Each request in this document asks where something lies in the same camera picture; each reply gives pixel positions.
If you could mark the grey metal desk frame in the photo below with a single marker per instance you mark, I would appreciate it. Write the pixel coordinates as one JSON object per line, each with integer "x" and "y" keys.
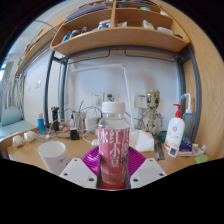
{"x": 62, "y": 93}

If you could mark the pink and white packet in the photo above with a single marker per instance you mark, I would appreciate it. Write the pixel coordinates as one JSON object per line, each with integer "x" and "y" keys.
{"x": 193, "y": 152}

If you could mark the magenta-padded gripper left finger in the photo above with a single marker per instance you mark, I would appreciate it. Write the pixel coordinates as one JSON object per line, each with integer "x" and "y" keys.
{"x": 77, "y": 171}

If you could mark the small blue box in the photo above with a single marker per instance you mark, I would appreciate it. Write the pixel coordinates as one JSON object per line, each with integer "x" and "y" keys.
{"x": 186, "y": 146}

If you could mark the wooden wall shelf unit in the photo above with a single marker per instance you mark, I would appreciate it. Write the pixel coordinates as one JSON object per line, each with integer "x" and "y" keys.
{"x": 116, "y": 36}

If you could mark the small round white object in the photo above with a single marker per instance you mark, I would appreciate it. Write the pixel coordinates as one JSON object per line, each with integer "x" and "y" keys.
{"x": 30, "y": 136}
{"x": 18, "y": 141}

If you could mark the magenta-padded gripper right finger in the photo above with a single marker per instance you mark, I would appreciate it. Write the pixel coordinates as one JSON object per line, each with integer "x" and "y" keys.
{"x": 148, "y": 170}

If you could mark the black upright device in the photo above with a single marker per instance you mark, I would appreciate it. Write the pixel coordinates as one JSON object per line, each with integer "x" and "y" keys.
{"x": 55, "y": 118}

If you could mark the teal pillow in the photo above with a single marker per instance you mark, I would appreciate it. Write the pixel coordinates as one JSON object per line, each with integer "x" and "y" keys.
{"x": 11, "y": 116}

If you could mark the small white oval device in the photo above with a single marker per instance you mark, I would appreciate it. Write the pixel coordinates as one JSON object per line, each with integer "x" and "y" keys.
{"x": 95, "y": 142}

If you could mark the white pump bottle red top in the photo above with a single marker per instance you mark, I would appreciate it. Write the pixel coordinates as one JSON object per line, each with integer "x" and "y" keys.
{"x": 175, "y": 131}

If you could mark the wooden wardrobe cabinet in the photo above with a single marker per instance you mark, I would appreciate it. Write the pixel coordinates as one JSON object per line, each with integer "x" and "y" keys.
{"x": 210, "y": 100}

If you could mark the small white desk clock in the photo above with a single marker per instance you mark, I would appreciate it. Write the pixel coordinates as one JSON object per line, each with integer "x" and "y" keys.
{"x": 173, "y": 151}

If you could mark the brown tree creature figurine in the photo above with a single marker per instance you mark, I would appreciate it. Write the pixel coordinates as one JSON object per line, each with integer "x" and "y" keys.
{"x": 151, "y": 113}

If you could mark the clear pen cup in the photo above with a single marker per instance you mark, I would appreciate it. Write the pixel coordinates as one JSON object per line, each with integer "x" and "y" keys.
{"x": 80, "y": 123}

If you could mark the white tissue pack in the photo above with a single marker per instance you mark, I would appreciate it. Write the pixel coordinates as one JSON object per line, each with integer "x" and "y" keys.
{"x": 141, "y": 140}

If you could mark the clear blue spray bottle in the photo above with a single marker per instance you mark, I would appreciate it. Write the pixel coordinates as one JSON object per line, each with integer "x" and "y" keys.
{"x": 188, "y": 123}

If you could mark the black charger block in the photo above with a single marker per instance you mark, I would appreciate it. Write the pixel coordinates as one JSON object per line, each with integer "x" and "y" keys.
{"x": 74, "y": 134}

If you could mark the white power adapter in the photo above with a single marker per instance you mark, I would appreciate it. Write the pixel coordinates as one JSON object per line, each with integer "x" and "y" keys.
{"x": 91, "y": 124}

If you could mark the white paper cup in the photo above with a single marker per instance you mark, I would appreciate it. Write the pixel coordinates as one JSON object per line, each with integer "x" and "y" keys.
{"x": 53, "y": 156}

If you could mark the small blue bottle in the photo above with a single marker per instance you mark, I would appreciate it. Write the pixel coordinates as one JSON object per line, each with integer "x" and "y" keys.
{"x": 41, "y": 125}

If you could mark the clear bottle with pink label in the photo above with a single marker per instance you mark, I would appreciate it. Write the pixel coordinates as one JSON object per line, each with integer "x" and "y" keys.
{"x": 113, "y": 150}

